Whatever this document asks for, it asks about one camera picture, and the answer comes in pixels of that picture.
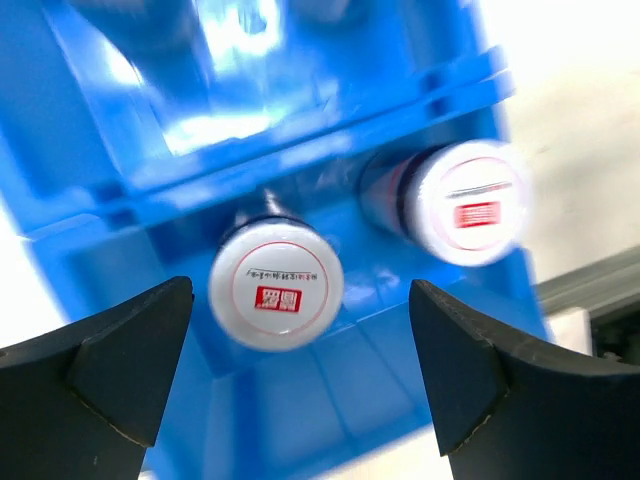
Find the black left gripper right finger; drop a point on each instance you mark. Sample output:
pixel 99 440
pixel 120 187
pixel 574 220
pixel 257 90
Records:
pixel 508 405

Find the blue middle storage bin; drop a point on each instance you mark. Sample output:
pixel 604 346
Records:
pixel 104 101

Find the blue storage bin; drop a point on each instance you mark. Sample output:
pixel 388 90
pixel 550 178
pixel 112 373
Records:
pixel 104 101
pixel 235 412

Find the aluminium frame rail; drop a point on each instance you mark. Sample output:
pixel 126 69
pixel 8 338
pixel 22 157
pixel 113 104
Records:
pixel 599 287

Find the blue near storage bin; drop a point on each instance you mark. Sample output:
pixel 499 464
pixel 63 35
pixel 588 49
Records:
pixel 235 412

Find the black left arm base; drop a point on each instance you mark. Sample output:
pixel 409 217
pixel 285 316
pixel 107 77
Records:
pixel 615 335

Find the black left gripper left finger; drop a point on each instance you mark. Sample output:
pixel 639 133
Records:
pixel 86 401

